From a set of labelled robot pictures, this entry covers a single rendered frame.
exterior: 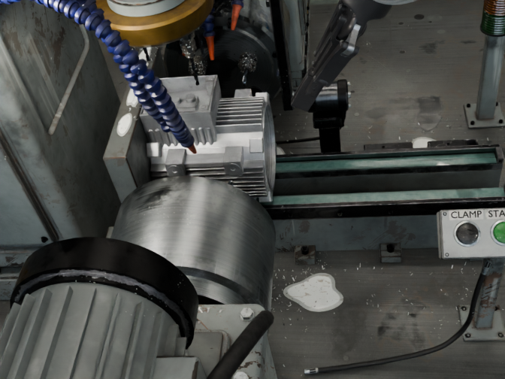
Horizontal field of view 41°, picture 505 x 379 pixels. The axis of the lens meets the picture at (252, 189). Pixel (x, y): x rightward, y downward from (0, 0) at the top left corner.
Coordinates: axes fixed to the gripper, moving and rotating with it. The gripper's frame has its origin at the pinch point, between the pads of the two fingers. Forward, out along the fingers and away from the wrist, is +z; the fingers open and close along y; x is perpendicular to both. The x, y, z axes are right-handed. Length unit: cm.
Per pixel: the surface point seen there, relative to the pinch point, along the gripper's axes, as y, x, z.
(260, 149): 1.5, -2.3, 13.5
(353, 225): 1.1, 20.8, 24.1
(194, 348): 44.1, -9.9, 7.1
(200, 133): -0.8, -12.1, 16.7
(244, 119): -3.3, -6.0, 12.6
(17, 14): -0.7, -44.0, 6.5
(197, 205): 21.1, -11.9, 9.8
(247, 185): 3.5, -1.6, 20.5
